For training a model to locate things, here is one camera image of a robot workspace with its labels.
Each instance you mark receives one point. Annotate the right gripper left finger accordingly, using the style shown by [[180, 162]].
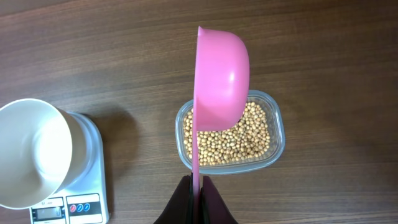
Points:
[[179, 209]]

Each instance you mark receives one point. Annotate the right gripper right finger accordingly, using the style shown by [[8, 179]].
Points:
[[213, 209]]

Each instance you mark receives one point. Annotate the pink plastic measuring scoop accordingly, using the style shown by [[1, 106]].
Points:
[[221, 87]]

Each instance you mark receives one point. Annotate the white digital kitchen scale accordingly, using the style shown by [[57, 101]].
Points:
[[84, 200]]

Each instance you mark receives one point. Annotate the white bowl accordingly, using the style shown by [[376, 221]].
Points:
[[43, 150]]

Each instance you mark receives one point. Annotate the pile of soybeans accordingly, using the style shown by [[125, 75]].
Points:
[[247, 139]]

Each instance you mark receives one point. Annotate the clear plastic container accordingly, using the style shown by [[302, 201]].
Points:
[[276, 129]]

